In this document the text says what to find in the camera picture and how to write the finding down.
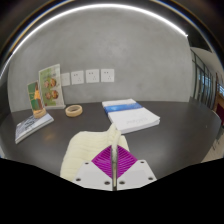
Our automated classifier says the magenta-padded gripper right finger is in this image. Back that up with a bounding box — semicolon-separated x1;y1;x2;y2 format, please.
114;145;158;192

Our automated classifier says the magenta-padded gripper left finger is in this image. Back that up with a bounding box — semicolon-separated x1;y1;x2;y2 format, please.
71;145;115;192

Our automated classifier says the cream knitted towel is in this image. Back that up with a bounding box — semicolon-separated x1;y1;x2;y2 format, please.
59;123;131;183

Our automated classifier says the thick white book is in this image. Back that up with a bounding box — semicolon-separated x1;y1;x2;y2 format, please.
107;107;161;135

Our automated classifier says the beige tape roll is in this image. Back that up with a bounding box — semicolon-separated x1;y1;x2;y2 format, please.
64;104;84;118

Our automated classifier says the white booklet with blue band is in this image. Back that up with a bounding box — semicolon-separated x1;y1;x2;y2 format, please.
101;98;145;116

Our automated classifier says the grey cover magazine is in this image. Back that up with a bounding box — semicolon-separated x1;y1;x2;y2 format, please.
14;112;55;145

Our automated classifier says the green menu sign stand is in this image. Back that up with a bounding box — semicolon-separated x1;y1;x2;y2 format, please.
38;63;67;110

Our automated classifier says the black-framed glass partition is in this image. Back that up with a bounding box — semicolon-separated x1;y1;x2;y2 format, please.
189;48;224;113

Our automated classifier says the curved ceiling light strip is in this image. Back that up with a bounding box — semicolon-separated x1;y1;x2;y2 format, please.
0;3;189;78

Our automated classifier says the white wall socket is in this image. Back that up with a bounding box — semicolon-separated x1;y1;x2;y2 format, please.
70;70;85;86
100;68;115;83
85;68;101;84

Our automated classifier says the white wall switch panel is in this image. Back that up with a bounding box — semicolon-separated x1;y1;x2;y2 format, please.
60;72;72;87

